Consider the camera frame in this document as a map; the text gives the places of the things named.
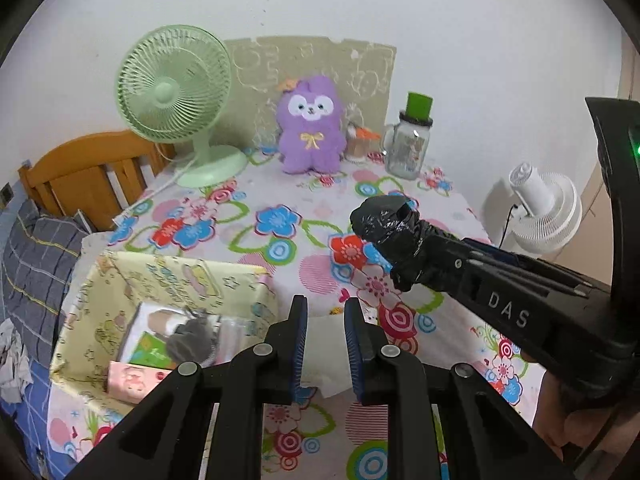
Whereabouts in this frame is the purple plush toy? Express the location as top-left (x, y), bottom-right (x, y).
top-left (277, 75), bottom-right (347, 174)

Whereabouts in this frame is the grey sock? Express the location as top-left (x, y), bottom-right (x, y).
top-left (166, 318), bottom-right (218, 367)

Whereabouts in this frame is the green desk fan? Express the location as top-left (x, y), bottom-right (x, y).
top-left (115, 25), bottom-right (247, 188)

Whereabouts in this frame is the black plastic bag bundle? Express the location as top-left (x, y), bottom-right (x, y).
top-left (349, 195), bottom-right (447, 292)

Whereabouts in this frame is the white standing fan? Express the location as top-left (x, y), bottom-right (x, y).
top-left (499, 162), bottom-right (582, 256)

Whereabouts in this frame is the green patterned board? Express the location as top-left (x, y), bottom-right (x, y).
top-left (214, 34), bottom-right (398, 154)

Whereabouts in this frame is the white crumpled cloth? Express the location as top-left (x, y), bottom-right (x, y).
top-left (0, 318), bottom-right (32, 404)

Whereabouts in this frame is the pink paper packet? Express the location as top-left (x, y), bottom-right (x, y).
top-left (106, 361), bottom-right (170, 404)

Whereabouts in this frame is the glass jar with green cup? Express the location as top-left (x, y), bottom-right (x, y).
top-left (382, 92), bottom-right (433, 180)

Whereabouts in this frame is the cotton swab jar orange lid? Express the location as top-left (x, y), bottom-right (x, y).
top-left (344, 122), bottom-right (381, 162)

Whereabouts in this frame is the person's hand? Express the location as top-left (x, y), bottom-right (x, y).
top-left (533, 372), bottom-right (639, 458)

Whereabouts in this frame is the beige door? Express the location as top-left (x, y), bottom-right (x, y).
top-left (537, 29), bottom-right (640, 286)

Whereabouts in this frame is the grey plaid pillow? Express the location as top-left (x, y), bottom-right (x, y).
top-left (1, 200), bottom-right (88, 366)

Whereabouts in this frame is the white tissue stack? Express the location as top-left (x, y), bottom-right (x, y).
top-left (300, 313), bottom-right (354, 398)

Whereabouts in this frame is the floral tablecloth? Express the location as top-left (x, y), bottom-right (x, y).
top-left (99, 153), bottom-right (542, 479)

